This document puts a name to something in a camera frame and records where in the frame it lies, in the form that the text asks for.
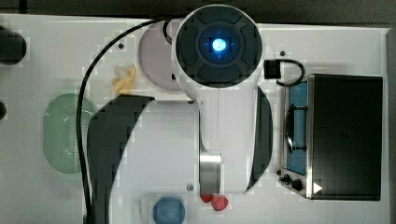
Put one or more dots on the red strawberry toy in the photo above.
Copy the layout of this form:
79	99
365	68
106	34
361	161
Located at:
219	203
207	198

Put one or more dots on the black toaster oven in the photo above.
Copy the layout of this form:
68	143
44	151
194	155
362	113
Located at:
333	138

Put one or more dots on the black cylinder holder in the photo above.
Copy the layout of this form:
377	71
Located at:
13	46

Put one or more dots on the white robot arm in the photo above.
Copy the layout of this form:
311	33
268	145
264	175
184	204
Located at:
154	158

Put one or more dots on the blue cup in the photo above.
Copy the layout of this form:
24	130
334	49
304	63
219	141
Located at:
169	210

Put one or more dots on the lilac round plate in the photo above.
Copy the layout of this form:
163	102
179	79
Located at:
155	58

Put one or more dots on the green oval colander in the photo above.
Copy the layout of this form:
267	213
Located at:
60	134

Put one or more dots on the peeled banana toy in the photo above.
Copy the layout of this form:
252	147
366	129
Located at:
124	79

